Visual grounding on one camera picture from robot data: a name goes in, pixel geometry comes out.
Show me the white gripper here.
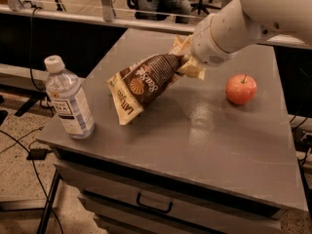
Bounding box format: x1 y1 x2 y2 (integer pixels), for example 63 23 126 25
169 14 237 80

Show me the brown chip bag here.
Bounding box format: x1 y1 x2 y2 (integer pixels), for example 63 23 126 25
107 54 181 125

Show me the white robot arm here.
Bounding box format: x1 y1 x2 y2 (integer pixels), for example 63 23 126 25
177 0 312 79

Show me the clear plastic water bottle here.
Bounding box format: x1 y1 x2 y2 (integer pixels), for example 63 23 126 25
44 56 95 138

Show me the seated person in jeans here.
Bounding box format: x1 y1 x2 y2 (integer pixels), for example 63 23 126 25
136 0 191 24

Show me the red apple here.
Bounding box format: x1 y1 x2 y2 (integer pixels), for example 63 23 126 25
225 74 257 105

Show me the grey drawer cabinet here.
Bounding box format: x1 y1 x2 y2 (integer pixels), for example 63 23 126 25
39 29 307 234

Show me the black power adapter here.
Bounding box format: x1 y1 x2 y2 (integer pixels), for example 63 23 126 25
26 148 51 160

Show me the metal railing post left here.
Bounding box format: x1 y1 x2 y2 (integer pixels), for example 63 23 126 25
101 0 115 21

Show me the black drawer handle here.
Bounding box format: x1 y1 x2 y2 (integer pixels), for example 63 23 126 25
136 192 174 214

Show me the black floor cable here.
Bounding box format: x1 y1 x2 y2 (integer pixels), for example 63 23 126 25
0 125 64 234

